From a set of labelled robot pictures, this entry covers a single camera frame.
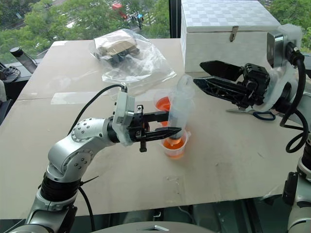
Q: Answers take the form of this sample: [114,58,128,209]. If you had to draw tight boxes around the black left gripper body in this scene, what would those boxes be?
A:
[127,104,149,153]

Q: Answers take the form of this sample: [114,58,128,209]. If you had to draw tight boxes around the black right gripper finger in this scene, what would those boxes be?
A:
[193,77,248,107]
[199,60,244,82]

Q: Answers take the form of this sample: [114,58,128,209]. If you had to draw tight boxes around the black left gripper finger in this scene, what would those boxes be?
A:
[142,126,183,143]
[143,110,171,128]

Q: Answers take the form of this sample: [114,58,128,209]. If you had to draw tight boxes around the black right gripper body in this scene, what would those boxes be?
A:
[237,62,271,109]

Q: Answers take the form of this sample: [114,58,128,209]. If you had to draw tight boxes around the large clear plastic syringe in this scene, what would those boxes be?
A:
[168,74,195,142]

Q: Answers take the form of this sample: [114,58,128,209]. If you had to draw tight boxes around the clear cup with red liquid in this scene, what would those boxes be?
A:
[153,89,176,115]
[159,129,192,160]

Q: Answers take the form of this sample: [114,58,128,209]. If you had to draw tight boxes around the white checkered lidded box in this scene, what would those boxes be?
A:
[180,0,282,74]

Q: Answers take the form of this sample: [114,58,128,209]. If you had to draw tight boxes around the metal box latch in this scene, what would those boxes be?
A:
[229,25,239,43]

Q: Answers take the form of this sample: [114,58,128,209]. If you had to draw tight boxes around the clear plastic bag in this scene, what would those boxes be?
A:
[88,28,177,86]

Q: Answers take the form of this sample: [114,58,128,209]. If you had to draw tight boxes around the black item in bag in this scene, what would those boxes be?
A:
[106,48,141,67]

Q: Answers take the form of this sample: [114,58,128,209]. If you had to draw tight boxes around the tan cardboard packet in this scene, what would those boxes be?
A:
[98,36,137,56]

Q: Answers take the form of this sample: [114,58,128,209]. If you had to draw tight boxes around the red vehicle outside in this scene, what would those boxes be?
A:
[112,2,128,19]

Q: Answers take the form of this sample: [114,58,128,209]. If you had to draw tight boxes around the black side desk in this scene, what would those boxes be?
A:
[0,61,37,127]

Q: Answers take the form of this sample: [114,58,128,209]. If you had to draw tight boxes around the black cylindrical device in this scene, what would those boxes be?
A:
[9,46,37,73]

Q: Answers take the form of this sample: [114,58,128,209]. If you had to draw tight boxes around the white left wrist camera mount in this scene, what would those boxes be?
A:
[112,91,136,148]

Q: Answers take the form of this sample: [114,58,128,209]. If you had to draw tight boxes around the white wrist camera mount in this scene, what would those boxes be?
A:
[112,91,136,148]
[266,23,303,113]

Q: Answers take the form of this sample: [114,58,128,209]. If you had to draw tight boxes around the blue handled scissors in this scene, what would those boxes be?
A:
[225,107,276,122]

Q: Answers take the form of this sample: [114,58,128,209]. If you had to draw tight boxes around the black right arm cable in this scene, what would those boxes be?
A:
[279,42,311,153]

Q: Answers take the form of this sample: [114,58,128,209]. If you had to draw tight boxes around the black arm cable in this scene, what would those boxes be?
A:
[279,42,311,153]
[67,83,129,233]

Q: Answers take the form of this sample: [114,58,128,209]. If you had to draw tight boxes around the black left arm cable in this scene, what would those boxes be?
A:
[67,83,129,233]

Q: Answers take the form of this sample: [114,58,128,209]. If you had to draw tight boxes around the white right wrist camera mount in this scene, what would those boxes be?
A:
[266,23,303,113]

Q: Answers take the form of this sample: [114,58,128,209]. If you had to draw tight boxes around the black window frame post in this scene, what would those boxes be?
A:
[168,0,182,39]

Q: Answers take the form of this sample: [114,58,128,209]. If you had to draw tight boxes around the black cable tie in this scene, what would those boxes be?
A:
[78,175,100,189]

